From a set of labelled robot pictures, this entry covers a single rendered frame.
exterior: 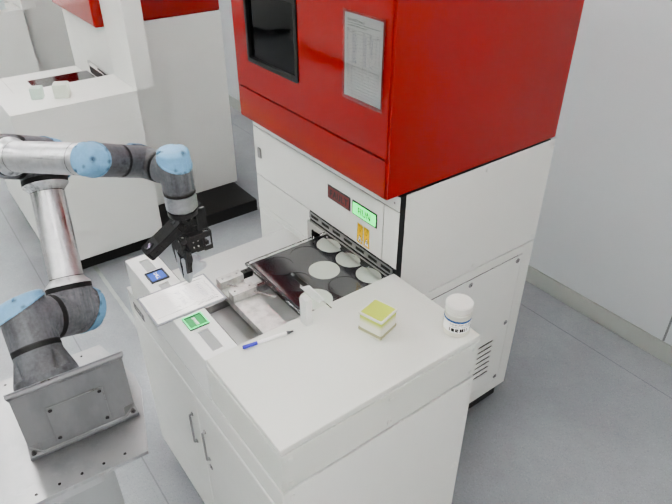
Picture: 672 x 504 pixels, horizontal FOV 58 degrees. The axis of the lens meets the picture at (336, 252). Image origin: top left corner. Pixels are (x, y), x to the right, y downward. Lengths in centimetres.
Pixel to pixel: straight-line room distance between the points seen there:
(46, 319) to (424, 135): 107
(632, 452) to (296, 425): 174
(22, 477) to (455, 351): 107
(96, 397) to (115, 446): 13
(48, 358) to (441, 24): 124
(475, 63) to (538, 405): 164
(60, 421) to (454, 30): 134
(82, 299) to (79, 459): 40
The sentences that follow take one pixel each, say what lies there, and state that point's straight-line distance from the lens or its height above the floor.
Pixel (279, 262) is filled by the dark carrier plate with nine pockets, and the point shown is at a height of 90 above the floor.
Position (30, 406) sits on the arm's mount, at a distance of 156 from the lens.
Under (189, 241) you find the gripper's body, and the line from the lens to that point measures 151.
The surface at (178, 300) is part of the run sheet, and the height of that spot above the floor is 96.
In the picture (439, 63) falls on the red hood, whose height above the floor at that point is 157.
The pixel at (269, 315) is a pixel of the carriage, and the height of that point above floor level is 88.
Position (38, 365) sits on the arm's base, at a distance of 160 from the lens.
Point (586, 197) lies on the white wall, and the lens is 317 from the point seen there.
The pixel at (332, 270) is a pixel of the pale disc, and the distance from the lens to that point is 194.
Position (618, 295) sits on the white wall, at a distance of 327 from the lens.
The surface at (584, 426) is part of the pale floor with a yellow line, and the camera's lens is 285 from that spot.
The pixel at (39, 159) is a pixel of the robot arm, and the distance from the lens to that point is 154.
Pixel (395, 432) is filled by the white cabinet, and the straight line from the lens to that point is 161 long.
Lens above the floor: 202
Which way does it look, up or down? 34 degrees down
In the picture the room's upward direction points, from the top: straight up
